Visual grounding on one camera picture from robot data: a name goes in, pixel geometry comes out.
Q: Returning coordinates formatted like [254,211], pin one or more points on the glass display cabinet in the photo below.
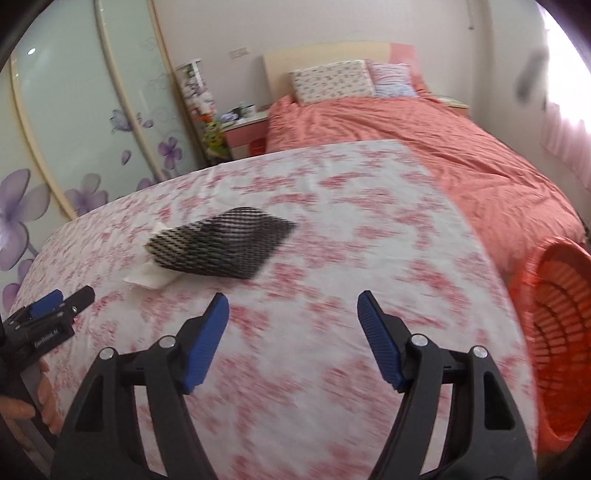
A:
[189,78]

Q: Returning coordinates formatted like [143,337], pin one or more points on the white tissue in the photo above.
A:
[147,277]

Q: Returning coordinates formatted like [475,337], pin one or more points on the pink curtain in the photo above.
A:
[570,120]

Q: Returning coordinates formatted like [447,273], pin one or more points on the coral bed blanket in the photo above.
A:
[461,157]

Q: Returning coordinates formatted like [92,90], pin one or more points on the pink floral tablecloth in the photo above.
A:
[323,221]

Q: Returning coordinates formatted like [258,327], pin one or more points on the pink nightstand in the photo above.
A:
[244,138]

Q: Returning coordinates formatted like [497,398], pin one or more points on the pink striped pillow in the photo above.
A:
[392,79]

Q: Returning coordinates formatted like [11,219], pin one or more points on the person's left hand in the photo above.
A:
[46,397]

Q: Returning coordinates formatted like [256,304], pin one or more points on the white wall socket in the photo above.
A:
[240,51]

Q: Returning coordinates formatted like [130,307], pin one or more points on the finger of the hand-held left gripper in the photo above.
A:
[46,304]
[81,300]

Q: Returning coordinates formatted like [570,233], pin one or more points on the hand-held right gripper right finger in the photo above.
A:
[378,341]

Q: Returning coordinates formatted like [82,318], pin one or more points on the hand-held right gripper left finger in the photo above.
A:
[207,341]

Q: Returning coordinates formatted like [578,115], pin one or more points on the flower print wardrobe doors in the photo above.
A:
[69,115]

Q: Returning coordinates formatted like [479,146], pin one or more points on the yellow green plush toy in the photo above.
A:
[216,138]

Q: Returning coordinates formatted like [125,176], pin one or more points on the black foam net sleeve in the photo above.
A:
[221,244]

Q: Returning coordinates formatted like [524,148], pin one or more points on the cream and pink headboard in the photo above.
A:
[323,55]

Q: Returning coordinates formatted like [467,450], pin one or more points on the beige nightstand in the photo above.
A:
[455,105]

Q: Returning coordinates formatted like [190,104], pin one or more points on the floral print pillow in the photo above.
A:
[330,82]

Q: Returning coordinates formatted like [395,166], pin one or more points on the orange plastic basket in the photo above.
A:
[563,350]

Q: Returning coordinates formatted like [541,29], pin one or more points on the white mug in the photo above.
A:
[247,111]

